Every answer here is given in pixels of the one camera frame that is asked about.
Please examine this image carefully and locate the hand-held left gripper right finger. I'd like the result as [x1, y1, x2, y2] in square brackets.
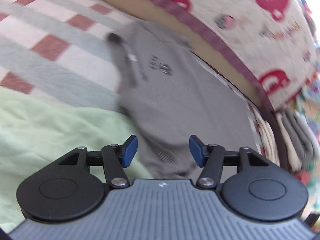
[189, 134, 269, 190]

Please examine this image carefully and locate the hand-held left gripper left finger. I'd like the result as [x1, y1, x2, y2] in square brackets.
[57, 134, 138, 189]

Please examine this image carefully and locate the grey waffle knit shirt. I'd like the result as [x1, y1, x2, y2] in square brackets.
[106, 21, 262, 180]

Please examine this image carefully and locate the white folded garment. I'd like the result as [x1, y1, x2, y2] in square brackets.
[252, 110, 274, 163]

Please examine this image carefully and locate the dark brown folded garment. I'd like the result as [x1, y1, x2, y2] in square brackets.
[269, 110, 288, 173]

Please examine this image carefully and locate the light green blanket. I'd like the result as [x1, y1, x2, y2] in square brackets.
[0, 86, 157, 233]

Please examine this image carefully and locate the grey folded sweater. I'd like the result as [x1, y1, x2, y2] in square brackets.
[287, 107, 315, 160]

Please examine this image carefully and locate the checked bed blanket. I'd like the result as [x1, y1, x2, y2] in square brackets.
[0, 0, 265, 155]

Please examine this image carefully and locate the floral quilted blanket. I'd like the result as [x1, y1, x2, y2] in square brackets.
[292, 72, 320, 200]

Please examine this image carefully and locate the beige headboard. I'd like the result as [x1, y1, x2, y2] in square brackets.
[54, 0, 263, 108]

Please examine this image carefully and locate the white quilt with red print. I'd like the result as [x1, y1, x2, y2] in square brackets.
[110, 0, 320, 115]

